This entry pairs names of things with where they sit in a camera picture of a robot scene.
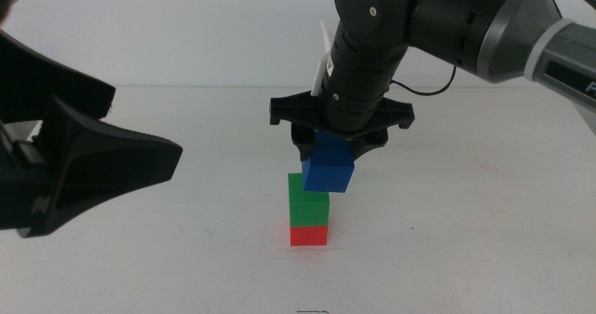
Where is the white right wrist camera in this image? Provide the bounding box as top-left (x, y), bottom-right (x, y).
top-left (310, 20), bottom-right (334, 96)

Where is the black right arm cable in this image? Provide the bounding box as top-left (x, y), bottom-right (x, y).
top-left (388, 0), bottom-right (596, 97)

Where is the green cube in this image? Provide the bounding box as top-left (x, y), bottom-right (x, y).
top-left (287, 172), bottom-right (331, 227)

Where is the blue cube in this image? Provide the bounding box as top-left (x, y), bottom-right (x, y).
top-left (301, 131), bottom-right (356, 194)

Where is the red cube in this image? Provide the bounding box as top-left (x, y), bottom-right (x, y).
top-left (290, 225), bottom-right (329, 247)

